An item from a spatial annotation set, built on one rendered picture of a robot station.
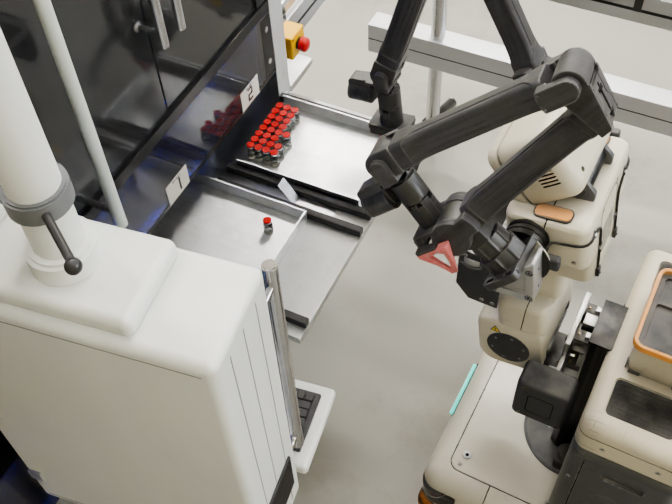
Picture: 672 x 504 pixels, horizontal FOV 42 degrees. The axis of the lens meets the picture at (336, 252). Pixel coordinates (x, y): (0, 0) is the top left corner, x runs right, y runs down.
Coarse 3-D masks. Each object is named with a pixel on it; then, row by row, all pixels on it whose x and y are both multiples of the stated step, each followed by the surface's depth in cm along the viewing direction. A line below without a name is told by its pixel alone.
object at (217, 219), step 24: (192, 192) 221; (216, 192) 221; (240, 192) 218; (168, 216) 217; (192, 216) 216; (216, 216) 216; (240, 216) 216; (264, 216) 216; (288, 216) 215; (192, 240) 212; (216, 240) 211; (240, 240) 211; (264, 240) 211; (288, 240) 207
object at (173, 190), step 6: (186, 168) 205; (180, 174) 203; (186, 174) 206; (174, 180) 202; (186, 180) 207; (168, 186) 200; (174, 186) 203; (168, 192) 201; (174, 192) 204; (180, 192) 206; (168, 198) 202; (174, 198) 205
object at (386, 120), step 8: (376, 112) 220; (384, 112) 213; (392, 112) 212; (400, 112) 213; (376, 120) 218; (384, 120) 215; (392, 120) 214; (400, 120) 215; (408, 120) 217; (384, 128) 216; (392, 128) 216; (400, 128) 215
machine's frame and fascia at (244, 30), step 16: (256, 16) 212; (240, 32) 208; (224, 48) 204; (208, 64) 201; (208, 80) 201; (192, 96) 197; (256, 96) 227; (176, 112) 193; (160, 128) 189; (144, 144) 186; (128, 160) 183; (128, 176) 184; (192, 176) 209
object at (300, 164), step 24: (288, 96) 237; (312, 120) 235; (336, 120) 235; (360, 120) 231; (312, 144) 230; (336, 144) 230; (360, 144) 229; (264, 168) 221; (288, 168) 225; (312, 168) 225; (336, 168) 224; (360, 168) 224; (336, 192) 215
